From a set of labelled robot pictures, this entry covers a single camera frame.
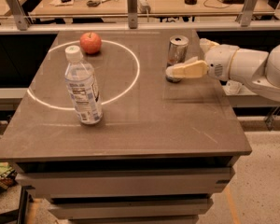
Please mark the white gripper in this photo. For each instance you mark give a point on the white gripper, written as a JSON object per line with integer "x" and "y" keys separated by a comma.
{"x": 220, "y": 61}

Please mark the silver blue redbull can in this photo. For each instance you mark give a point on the silver blue redbull can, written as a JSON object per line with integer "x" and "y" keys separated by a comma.
{"x": 177, "y": 51}

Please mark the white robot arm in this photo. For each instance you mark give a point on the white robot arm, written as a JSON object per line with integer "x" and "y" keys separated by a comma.
{"x": 258, "y": 70}

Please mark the clear bottle behind table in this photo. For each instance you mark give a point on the clear bottle behind table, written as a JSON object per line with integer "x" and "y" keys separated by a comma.
{"x": 232, "y": 87}

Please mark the clear plastic water bottle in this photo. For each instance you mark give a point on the clear plastic water bottle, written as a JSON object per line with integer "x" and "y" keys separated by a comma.
{"x": 82, "y": 86}

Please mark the white power strip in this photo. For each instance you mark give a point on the white power strip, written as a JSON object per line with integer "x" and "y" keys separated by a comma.
{"x": 143, "y": 6}

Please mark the grey drawer cabinet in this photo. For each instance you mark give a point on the grey drawer cabinet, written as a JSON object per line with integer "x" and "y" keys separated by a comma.
{"x": 157, "y": 156}

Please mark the red apple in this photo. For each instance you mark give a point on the red apple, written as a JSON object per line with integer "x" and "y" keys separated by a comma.
{"x": 90, "y": 42}

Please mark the green snack bag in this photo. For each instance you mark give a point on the green snack bag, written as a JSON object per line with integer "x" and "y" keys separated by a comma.
{"x": 7, "y": 176}

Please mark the metal post right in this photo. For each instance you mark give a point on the metal post right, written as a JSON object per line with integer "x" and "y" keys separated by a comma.
{"x": 245, "y": 17}

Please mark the metal post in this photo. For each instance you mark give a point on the metal post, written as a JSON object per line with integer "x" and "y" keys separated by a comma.
{"x": 245, "y": 17}
{"x": 20, "y": 18}
{"x": 132, "y": 14}

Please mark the metal post middle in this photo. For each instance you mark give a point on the metal post middle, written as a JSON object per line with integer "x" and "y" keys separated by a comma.
{"x": 132, "y": 14}

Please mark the metal post left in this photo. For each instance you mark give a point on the metal post left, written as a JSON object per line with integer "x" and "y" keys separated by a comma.
{"x": 20, "y": 18}

